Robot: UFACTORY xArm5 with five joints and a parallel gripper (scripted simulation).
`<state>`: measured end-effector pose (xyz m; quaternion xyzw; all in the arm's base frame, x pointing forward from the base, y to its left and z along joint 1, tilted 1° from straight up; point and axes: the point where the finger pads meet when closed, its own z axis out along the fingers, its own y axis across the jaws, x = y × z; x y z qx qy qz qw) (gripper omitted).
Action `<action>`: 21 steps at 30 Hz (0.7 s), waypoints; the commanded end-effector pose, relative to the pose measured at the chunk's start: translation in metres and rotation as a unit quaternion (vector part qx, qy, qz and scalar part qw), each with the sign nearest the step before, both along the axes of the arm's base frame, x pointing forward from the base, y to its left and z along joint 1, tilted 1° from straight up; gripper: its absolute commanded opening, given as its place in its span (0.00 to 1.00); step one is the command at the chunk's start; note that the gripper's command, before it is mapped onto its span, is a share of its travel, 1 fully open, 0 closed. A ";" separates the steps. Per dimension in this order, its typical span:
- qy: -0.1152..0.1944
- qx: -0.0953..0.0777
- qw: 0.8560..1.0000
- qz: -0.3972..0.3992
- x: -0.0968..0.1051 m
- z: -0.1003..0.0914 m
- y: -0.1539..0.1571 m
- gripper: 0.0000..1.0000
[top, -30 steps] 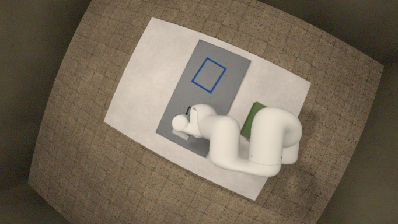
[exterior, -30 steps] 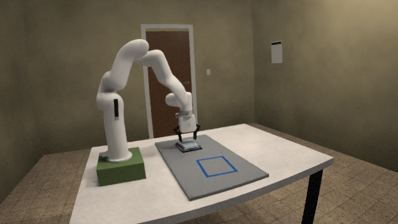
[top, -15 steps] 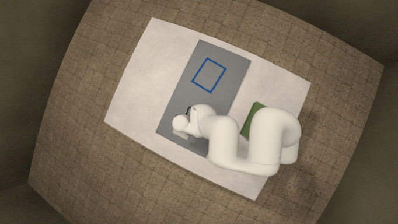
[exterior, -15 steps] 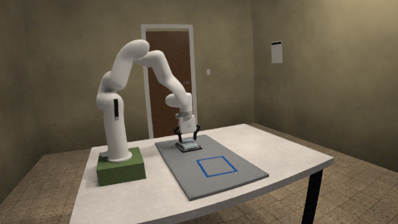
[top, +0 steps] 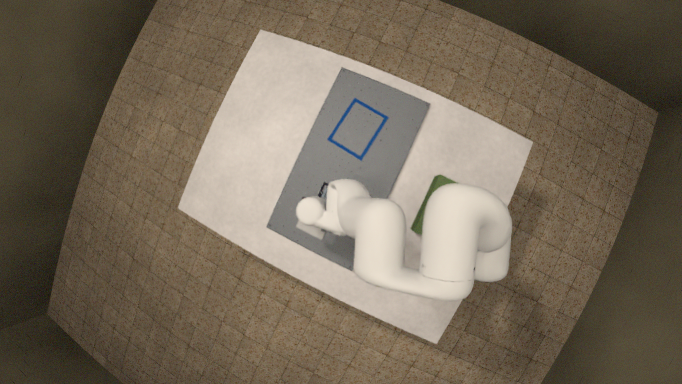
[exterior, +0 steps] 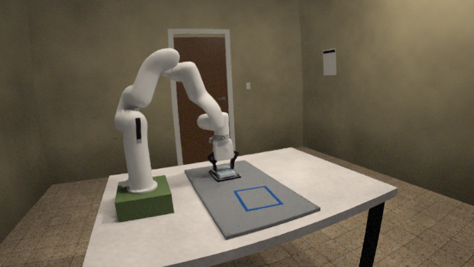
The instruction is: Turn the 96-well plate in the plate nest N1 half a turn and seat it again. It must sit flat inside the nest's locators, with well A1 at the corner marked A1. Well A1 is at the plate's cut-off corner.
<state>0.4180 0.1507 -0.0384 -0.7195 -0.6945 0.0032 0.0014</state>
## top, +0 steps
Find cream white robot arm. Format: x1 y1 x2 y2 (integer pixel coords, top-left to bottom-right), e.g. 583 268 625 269
296 179 512 302

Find blue rectangular tape outline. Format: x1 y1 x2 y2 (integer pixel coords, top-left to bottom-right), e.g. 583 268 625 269
327 98 388 160

